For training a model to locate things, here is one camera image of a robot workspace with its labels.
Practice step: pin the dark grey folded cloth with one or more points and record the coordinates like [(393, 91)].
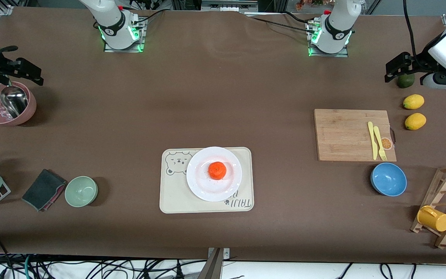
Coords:
[(43, 190)]

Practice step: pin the cream bear print tray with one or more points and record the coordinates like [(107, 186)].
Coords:
[(172, 199)]

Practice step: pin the yellow plastic knife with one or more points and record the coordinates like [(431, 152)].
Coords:
[(373, 141)]

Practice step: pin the pale green bowl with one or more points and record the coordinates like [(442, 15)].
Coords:
[(81, 191)]

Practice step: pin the yellow plastic fork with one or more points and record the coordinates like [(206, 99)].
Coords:
[(379, 143)]

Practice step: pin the clear ice pieces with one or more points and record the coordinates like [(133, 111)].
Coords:
[(2, 112)]

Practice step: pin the orange slice tag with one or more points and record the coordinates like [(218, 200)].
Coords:
[(386, 144)]

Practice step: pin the grey metal background box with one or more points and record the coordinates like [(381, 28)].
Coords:
[(229, 5)]

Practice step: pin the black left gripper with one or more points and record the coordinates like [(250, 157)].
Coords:
[(420, 63)]

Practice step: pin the orange mandarin fruit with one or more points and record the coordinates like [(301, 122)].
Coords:
[(217, 171)]

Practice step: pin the yellow mug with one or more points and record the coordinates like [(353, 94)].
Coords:
[(434, 219)]

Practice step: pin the yellow lemon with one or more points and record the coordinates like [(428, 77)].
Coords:
[(413, 102), (415, 121)]

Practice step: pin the shiny metal scoop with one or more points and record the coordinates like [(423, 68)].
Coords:
[(14, 100)]

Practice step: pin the wooden peg mug rack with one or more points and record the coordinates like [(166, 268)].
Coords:
[(436, 186)]

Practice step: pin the dark angled mount bar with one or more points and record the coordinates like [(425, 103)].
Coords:
[(212, 267)]

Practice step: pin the grey metal table bracket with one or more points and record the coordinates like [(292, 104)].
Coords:
[(227, 252)]

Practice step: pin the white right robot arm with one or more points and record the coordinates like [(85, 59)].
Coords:
[(110, 19)]

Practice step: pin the blue bowl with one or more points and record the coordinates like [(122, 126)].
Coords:
[(388, 179)]

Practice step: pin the wooden cutting board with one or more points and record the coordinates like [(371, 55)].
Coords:
[(343, 149)]

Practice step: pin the dark green lime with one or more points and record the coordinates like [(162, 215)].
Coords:
[(405, 82)]

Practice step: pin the white round plate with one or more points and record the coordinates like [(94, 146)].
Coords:
[(199, 186)]

